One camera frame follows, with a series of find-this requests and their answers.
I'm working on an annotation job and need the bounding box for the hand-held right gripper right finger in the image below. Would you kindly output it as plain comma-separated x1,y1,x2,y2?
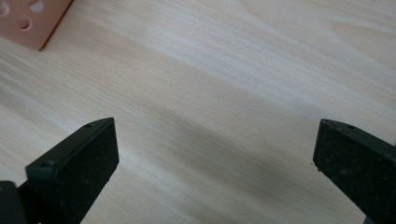
312,118,396,224

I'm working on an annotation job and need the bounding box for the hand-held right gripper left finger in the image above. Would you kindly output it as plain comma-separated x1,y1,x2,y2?
17,117,120,224

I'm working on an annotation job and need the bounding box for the pink block with round holes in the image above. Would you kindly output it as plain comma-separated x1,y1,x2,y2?
0,0,75,51

